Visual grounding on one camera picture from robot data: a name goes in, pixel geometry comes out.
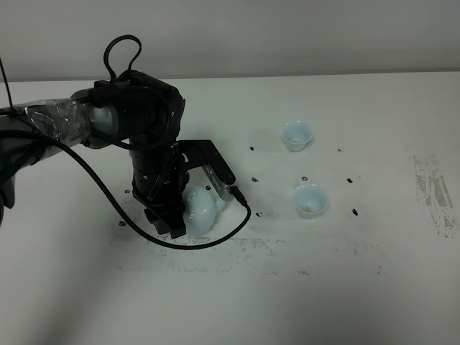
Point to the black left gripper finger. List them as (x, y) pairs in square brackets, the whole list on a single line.
[(173, 218), (160, 226)]

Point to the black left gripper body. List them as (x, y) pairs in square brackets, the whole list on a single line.
[(159, 177)]

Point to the light blue porcelain teapot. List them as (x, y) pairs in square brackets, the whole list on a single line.
[(200, 211)]

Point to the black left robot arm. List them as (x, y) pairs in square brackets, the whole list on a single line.
[(134, 111)]

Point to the near light blue teacup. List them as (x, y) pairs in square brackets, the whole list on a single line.
[(310, 200)]

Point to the light blue teacup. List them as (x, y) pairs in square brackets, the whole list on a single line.
[(295, 135), (310, 200)]

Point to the far light blue teacup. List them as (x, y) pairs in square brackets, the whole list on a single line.
[(295, 135)]

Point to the black zip tie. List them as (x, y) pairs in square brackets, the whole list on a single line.
[(6, 85)]

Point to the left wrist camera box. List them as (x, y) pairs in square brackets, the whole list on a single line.
[(203, 153)]

